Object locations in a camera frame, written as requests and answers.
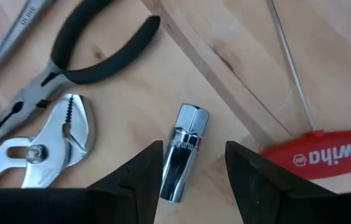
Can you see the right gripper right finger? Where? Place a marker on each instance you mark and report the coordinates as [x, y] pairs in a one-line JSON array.
[[250, 186]]

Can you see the red and blue scissors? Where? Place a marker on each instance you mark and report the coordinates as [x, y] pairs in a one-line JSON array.
[[13, 28]]

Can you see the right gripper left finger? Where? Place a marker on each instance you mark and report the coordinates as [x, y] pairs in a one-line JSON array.
[[141, 174]]

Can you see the chrome deep socket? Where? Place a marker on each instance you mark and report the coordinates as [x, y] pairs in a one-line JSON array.
[[183, 149]]

